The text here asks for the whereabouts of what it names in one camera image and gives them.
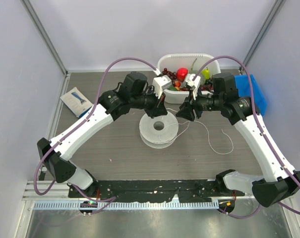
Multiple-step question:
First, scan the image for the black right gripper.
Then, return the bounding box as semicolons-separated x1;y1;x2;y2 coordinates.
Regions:
176;87;224;121

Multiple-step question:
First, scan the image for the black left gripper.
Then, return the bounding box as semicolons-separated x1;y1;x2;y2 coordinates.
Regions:
130;86;168;119

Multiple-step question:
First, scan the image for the thin white cable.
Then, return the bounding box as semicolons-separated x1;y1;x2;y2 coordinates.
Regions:
159;108;234;154

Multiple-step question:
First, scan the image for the white perforated cable spool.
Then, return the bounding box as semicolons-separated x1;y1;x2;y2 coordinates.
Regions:
139;112;179;149

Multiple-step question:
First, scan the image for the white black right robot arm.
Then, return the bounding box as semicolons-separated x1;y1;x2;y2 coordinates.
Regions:
176;73;300;207

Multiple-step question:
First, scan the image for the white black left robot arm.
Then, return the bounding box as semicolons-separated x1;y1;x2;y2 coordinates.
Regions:
37;72;172;198

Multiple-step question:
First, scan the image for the small peach fruit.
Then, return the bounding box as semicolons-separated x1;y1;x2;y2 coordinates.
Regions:
174;81;181;87

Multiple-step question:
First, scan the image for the green netted melon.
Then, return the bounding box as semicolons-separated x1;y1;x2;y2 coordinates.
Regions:
188;70;206;85

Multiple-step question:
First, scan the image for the dark red grape bunch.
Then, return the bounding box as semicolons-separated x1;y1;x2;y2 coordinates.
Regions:
162;68;177;86

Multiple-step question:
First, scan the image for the black grape bunch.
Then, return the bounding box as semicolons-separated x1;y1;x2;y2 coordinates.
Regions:
205;77;213;87

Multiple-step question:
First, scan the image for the red apple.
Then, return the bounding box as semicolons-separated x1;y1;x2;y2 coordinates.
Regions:
176;67;188;82

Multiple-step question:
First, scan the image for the yellow green pear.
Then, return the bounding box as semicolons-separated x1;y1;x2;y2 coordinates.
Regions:
201;67;210;80

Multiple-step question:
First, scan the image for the white plastic fruit basket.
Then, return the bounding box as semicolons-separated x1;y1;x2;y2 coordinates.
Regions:
157;54;221;104

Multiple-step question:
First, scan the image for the blue plastic bin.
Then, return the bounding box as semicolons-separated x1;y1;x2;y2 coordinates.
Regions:
234;74;268;117

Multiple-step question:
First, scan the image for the white blue razor package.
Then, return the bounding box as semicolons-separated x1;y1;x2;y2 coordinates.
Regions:
60;87;93;118

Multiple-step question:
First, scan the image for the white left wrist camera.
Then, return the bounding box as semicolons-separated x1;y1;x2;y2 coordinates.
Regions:
152;75;172;99

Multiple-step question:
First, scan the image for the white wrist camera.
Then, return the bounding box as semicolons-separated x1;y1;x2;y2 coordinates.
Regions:
152;75;172;99
185;74;201;100

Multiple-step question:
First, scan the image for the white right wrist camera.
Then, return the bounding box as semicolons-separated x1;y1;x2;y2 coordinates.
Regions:
185;74;201;100

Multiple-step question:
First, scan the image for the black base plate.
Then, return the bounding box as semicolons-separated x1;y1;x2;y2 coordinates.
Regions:
84;179;244;203

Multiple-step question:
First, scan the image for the white slotted cable duct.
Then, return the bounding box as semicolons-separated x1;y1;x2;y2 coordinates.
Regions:
33;199;219;211

